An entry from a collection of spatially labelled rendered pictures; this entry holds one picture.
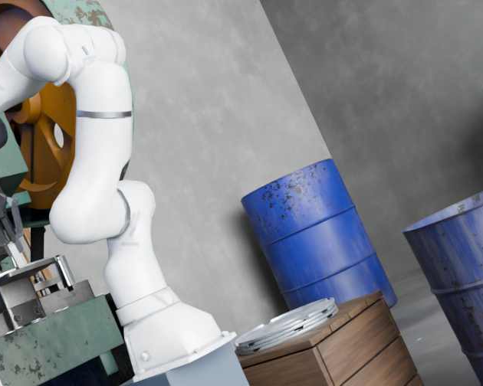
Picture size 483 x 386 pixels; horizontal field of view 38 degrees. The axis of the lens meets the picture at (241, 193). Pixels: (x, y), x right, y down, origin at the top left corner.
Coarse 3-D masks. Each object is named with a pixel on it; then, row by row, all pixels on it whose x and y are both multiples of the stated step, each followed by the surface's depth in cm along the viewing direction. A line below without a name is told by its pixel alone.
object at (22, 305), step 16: (16, 272) 171; (32, 272) 182; (0, 288) 180; (16, 288) 182; (32, 288) 185; (0, 304) 180; (16, 304) 181; (32, 304) 184; (16, 320) 179; (32, 320) 182
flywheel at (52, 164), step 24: (0, 0) 216; (24, 0) 208; (0, 24) 226; (24, 24) 217; (0, 48) 229; (48, 96) 217; (72, 96) 203; (24, 120) 223; (48, 120) 220; (72, 120) 212; (24, 144) 233; (48, 144) 223; (72, 144) 208; (48, 168) 227; (48, 192) 224
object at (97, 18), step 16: (48, 0) 196; (64, 0) 199; (80, 0) 203; (96, 0) 207; (64, 16) 195; (80, 16) 199; (96, 16) 203; (16, 128) 253; (48, 208) 252; (32, 224) 228; (48, 224) 222
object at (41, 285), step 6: (36, 276) 206; (36, 282) 205; (42, 282) 205; (48, 282) 206; (54, 282) 208; (60, 282) 208; (36, 288) 203; (42, 288) 204; (48, 288) 211; (54, 288) 208; (60, 288) 207; (42, 294) 206
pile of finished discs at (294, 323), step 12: (324, 300) 194; (288, 312) 201; (300, 312) 186; (312, 312) 180; (324, 312) 178; (336, 312) 181; (276, 324) 184; (288, 324) 178; (300, 324) 173; (312, 324) 174; (252, 336) 186; (264, 336) 173; (276, 336) 172; (288, 336) 172; (240, 348) 180; (252, 348) 176; (264, 348) 174
